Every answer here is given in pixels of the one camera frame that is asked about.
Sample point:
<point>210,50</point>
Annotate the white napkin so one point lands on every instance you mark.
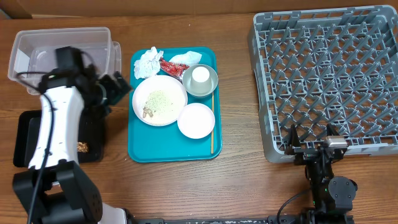
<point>149,64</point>

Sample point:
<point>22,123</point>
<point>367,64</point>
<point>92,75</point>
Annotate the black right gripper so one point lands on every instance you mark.
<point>304,154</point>

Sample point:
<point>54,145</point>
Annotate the grey dish rack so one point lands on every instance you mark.
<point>326,66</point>

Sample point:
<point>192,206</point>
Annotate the small white plate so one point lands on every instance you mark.
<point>195,121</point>

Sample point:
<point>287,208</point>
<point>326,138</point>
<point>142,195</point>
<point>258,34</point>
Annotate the teal serving tray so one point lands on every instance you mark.
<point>148,143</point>

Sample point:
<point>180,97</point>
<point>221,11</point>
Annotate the clear plastic bin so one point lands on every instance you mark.
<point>33,52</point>

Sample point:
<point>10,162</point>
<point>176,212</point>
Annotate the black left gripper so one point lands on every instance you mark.
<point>114,92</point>

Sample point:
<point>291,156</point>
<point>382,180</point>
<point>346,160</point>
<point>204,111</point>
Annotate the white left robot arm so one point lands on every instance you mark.
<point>55,189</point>

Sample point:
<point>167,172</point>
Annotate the black tray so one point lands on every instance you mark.
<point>90,131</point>

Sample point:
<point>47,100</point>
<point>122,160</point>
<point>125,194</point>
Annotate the white tissue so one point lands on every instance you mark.
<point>190,58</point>

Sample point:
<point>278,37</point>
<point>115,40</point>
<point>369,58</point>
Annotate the large white plate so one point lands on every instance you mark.
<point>171,86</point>

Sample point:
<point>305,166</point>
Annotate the wooden chopstick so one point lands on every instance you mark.
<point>213,122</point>

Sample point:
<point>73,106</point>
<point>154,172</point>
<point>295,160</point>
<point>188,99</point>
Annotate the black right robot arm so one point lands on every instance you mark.
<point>332,195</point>

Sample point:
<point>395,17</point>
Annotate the red snack wrapper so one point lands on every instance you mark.
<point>173,69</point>

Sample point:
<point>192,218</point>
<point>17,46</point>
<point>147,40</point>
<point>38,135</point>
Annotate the white paper cup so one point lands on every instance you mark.
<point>200,80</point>

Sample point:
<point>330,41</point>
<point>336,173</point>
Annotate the pile of white rice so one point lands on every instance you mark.
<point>158,104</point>

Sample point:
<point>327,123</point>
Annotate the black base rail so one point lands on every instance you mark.
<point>283,219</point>

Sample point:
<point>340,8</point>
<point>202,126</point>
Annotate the brown food piece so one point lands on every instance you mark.
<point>83,147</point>

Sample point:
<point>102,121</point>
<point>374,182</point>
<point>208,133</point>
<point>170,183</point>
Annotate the grey bowl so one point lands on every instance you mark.
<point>187,79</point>

